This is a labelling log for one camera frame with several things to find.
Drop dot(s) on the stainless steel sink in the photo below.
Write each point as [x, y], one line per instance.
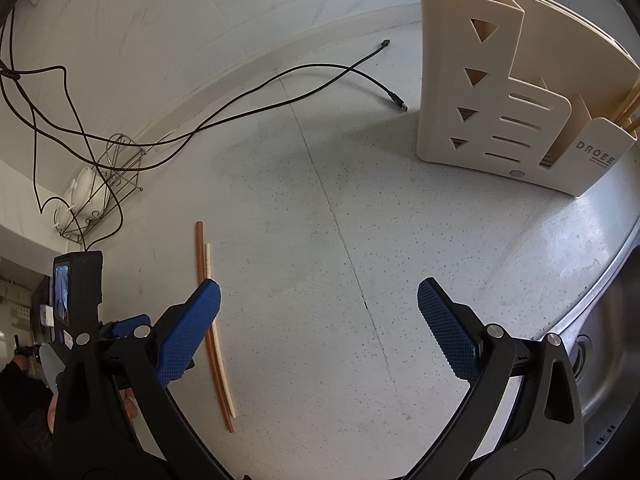
[610, 360]

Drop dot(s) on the sink drain strainer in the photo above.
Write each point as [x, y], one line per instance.
[582, 360]

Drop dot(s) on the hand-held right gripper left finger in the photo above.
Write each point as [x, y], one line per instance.
[192, 330]

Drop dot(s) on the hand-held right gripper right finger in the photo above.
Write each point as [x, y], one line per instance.
[445, 325]

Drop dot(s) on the white wall socket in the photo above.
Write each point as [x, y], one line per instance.
[47, 316]

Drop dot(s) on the thin reddish-brown chopstick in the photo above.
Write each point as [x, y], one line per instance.
[200, 260]

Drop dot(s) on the cream chopstick with groove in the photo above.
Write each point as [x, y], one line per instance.
[209, 270]

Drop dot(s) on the person's left hand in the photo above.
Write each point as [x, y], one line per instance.
[130, 407]

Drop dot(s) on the cream plastic utensil holder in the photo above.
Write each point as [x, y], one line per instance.
[475, 110]

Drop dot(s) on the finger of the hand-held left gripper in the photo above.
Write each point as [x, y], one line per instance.
[122, 327]

